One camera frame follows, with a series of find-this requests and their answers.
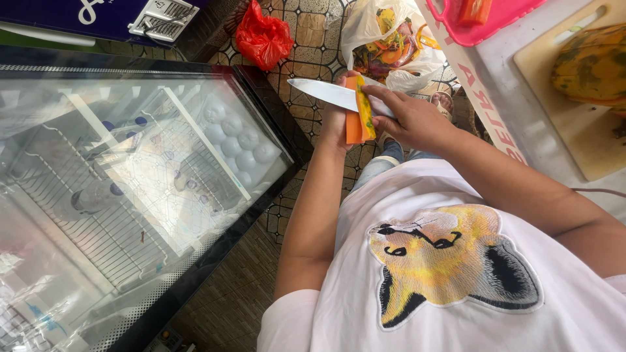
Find person's left hand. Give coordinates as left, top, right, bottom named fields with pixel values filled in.
left=320, top=70, right=363, bottom=153

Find person's right hand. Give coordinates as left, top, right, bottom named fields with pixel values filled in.
left=362, top=84, right=458, bottom=156

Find steel kitchen knife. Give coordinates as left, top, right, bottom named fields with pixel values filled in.
left=287, top=76, right=397, bottom=119

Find orange papaya slice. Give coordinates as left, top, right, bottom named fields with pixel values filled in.
left=345, top=74, right=378, bottom=145

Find white bag of fruit peels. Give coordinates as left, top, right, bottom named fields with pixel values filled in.
left=340, top=0, right=448, bottom=95

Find beige sandal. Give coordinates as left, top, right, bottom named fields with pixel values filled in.
left=429, top=91, right=455, bottom=123
left=377, top=130, right=405, bottom=153

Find red plastic bag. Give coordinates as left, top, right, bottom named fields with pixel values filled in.
left=235, top=0, right=295, bottom=72

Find blue jeans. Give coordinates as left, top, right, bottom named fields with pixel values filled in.
left=349, top=141, right=444, bottom=194

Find orange papaya piece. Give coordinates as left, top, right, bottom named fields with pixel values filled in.
left=457, top=0, right=494, bottom=27

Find pink plastic tray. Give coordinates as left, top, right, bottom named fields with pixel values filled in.
left=425, top=0, right=548, bottom=48

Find white fox-print T-shirt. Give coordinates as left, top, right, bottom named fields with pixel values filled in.
left=257, top=157, right=626, bottom=352

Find glass-top chest freezer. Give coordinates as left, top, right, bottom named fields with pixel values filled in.
left=0, top=45, right=315, bottom=352

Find beige cutting board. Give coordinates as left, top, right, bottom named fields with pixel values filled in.
left=513, top=0, right=626, bottom=182

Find halved green-yellow papaya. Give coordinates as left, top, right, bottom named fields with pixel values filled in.
left=551, top=23, right=626, bottom=117

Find blue appliance with white vent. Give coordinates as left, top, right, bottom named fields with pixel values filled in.
left=0, top=0, right=210, bottom=49

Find black cable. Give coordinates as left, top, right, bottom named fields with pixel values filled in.
left=142, top=4, right=196, bottom=62

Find thin brown cable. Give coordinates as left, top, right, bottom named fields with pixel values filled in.
left=570, top=187, right=626, bottom=199

